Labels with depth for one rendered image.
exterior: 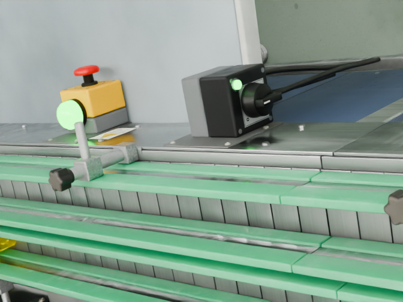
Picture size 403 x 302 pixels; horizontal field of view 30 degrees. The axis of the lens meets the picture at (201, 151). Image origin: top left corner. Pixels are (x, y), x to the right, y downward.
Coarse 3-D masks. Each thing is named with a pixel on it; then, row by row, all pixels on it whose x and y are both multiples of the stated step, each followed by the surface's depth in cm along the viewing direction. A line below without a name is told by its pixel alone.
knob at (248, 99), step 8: (248, 88) 94; (256, 88) 93; (264, 88) 94; (248, 96) 93; (256, 96) 93; (264, 96) 93; (272, 96) 93; (280, 96) 94; (248, 104) 93; (256, 104) 92; (264, 104) 92; (272, 104) 95; (248, 112) 94; (256, 112) 93; (264, 112) 94
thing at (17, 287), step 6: (18, 288) 145; (24, 288) 145; (30, 288) 144; (36, 288) 145; (12, 294) 143; (18, 294) 142; (24, 294) 142; (30, 294) 141; (36, 294) 141; (42, 294) 140; (0, 300) 141; (12, 300) 140; (18, 300) 140; (24, 300) 139; (30, 300) 138; (36, 300) 135; (42, 300) 135; (48, 300) 134
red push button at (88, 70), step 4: (80, 68) 115; (84, 68) 115; (88, 68) 114; (92, 68) 115; (96, 68) 115; (76, 72) 115; (80, 72) 114; (84, 72) 114; (88, 72) 114; (92, 72) 115; (96, 72) 115; (84, 76) 116; (88, 76) 116; (92, 76) 116; (84, 80) 116; (88, 80) 116; (92, 80) 116
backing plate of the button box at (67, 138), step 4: (124, 124) 117; (128, 124) 117; (112, 128) 116; (68, 132) 119; (100, 132) 114; (104, 132) 114; (60, 136) 117; (64, 136) 117; (68, 136) 116; (72, 136) 115; (76, 136) 115; (88, 136) 113; (92, 136) 112; (48, 140) 115; (52, 140) 115; (56, 140) 114; (60, 140) 114; (64, 140) 113; (68, 140) 113; (72, 140) 112; (76, 140) 111
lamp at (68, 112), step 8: (64, 104) 113; (72, 104) 113; (80, 104) 113; (64, 112) 112; (72, 112) 112; (80, 112) 113; (64, 120) 113; (72, 120) 112; (80, 120) 113; (72, 128) 114
